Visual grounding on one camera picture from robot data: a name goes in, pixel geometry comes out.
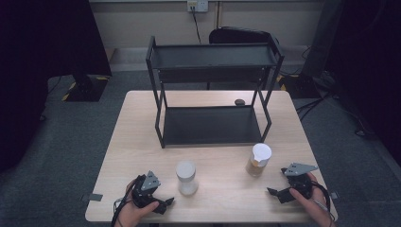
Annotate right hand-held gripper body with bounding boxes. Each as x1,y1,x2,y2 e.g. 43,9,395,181
281,162,319,200

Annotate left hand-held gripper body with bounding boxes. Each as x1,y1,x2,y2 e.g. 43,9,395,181
131,170,162,209

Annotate glass jar of white powder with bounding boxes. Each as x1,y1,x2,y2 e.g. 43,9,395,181
175,160,200,197

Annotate glass jar of brown powder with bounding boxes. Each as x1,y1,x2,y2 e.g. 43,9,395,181
245,142,272,178

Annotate black metal two-tier rack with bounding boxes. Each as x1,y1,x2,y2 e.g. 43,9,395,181
145,32,286,149

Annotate person's left hand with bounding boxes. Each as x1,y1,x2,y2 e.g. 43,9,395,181
114,180,160,227

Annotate person's right hand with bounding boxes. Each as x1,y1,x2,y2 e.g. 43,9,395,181
288,172,336,227

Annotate black stand base yellow tape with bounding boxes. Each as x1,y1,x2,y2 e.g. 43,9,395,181
61,74,112,103

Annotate black curtain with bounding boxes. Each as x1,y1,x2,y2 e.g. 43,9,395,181
324,0,401,165
0,0,113,174

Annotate black chair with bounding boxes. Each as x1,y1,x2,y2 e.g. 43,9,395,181
206,26,280,91

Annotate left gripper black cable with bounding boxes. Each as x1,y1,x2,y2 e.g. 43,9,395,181
111,178,140,227

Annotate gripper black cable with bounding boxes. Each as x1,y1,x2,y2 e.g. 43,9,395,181
310,181,336,223
111,178,140,227

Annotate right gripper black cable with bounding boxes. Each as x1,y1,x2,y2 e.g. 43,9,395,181
310,181,336,223

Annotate black floor cables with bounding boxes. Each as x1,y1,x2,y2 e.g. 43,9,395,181
295,91,377,140

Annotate dark stand post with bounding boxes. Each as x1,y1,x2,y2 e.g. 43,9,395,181
277,0,344,99

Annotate white wall socket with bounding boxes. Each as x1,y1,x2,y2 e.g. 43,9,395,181
186,0,209,13

